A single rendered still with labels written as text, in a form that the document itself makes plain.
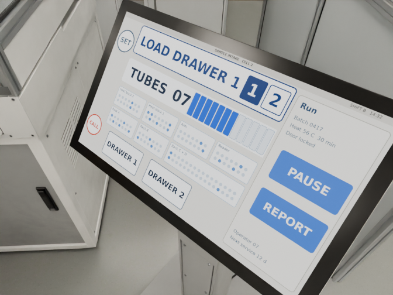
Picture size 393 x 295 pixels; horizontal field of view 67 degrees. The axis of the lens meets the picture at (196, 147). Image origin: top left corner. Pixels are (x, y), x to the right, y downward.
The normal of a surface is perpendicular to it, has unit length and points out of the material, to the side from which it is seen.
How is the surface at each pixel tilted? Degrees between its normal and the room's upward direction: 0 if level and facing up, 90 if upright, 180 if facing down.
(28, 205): 90
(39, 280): 0
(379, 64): 90
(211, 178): 50
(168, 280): 5
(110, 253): 0
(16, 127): 90
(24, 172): 90
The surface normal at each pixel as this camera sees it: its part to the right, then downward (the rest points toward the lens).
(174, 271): -0.05, -0.73
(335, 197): -0.47, -0.01
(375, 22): -1.00, 0.02
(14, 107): 0.05, 0.73
